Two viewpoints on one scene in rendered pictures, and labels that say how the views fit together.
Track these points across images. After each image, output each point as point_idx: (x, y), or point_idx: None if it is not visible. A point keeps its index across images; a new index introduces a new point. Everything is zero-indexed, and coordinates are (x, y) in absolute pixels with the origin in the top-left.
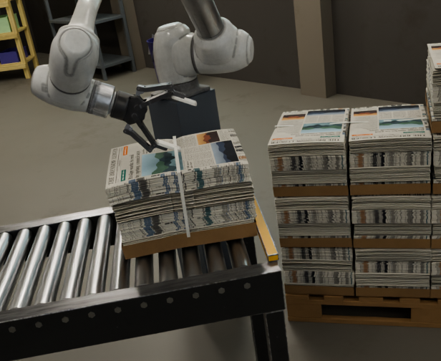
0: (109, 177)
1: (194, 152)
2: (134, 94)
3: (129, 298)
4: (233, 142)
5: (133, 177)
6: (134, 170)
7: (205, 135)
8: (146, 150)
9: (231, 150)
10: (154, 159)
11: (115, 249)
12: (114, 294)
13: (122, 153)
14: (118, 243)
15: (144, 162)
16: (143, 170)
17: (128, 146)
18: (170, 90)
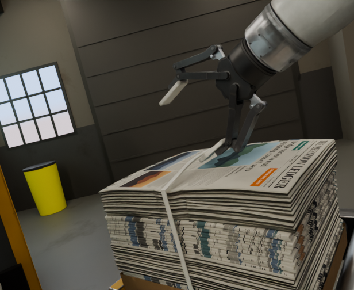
0: (321, 145)
1: (192, 163)
2: (224, 57)
3: (352, 208)
4: (147, 168)
5: (290, 142)
6: (283, 147)
7: (141, 182)
8: (246, 143)
9: (166, 161)
10: (242, 158)
11: None
12: None
13: (276, 171)
14: None
15: (259, 155)
16: (270, 147)
17: (250, 183)
18: (184, 71)
